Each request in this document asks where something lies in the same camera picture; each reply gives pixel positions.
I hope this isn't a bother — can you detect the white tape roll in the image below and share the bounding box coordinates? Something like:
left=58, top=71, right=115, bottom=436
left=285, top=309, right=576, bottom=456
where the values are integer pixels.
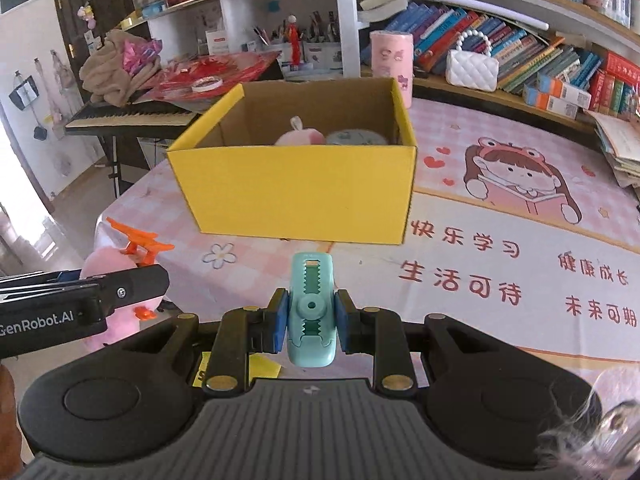
left=191, top=76, right=224, bottom=93

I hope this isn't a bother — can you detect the pink cylinder container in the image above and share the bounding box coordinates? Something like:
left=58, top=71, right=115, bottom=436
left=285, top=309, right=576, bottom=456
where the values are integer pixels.
left=370, top=30, right=413, bottom=108

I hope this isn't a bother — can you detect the white quilted pearl handbag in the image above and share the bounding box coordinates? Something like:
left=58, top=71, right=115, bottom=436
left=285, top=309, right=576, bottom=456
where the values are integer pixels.
left=445, top=28, right=500, bottom=92

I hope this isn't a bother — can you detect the row of lower books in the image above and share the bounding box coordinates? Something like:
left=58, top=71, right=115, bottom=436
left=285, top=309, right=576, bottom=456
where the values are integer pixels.
left=381, top=0, right=605, bottom=94

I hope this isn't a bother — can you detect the beige plush blanket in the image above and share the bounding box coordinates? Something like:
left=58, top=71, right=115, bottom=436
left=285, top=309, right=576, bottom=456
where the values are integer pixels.
left=79, top=29, right=162, bottom=107

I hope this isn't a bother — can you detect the red figurine pen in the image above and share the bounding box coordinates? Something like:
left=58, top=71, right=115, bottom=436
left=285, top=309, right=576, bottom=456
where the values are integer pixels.
left=286, top=14, right=302, bottom=70

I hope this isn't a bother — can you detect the red paper decoration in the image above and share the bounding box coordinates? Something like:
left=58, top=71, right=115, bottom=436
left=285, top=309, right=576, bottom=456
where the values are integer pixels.
left=138, top=52, right=283, bottom=103

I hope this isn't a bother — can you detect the red dictionary book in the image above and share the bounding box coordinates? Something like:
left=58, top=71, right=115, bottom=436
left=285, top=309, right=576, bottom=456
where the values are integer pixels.
left=603, top=51, right=640, bottom=87

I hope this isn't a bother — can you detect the orange white carton upper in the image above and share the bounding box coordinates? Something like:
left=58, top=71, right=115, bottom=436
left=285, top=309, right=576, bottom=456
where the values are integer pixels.
left=537, top=74, right=591, bottom=110

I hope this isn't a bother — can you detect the white bookshelf frame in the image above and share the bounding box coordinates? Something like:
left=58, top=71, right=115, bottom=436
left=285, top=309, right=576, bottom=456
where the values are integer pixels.
left=145, top=0, right=639, bottom=77

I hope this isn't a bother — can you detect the teal plastic clip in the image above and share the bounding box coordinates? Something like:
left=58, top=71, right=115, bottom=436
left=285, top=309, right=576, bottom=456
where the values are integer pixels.
left=286, top=252, right=337, bottom=368

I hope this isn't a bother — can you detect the black piano keyboard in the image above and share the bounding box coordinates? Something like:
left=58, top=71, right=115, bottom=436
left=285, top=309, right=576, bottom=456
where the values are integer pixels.
left=65, top=101, right=198, bottom=139

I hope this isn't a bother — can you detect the yellow cardboard box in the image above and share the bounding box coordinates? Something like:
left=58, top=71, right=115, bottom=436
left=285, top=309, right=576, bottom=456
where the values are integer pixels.
left=167, top=77, right=418, bottom=245

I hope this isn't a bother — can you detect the orange white carton lower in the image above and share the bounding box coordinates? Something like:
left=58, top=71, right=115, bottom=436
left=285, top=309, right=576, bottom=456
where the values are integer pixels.
left=522, top=84, right=578, bottom=119

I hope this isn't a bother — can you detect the pink cartoon table mat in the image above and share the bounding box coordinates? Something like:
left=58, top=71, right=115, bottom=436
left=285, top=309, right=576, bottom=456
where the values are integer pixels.
left=96, top=101, right=639, bottom=405

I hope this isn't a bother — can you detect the orange white carton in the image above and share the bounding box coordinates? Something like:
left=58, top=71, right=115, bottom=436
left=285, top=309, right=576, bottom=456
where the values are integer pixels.
left=522, top=84, right=578, bottom=119
left=537, top=74, right=591, bottom=110

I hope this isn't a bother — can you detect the pink plush pig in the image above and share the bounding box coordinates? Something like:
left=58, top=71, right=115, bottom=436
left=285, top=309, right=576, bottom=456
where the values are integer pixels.
left=80, top=217, right=175, bottom=352

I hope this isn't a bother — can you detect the stack of papers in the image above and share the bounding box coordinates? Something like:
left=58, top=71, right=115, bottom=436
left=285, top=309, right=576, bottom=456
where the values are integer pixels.
left=587, top=110, right=639, bottom=188

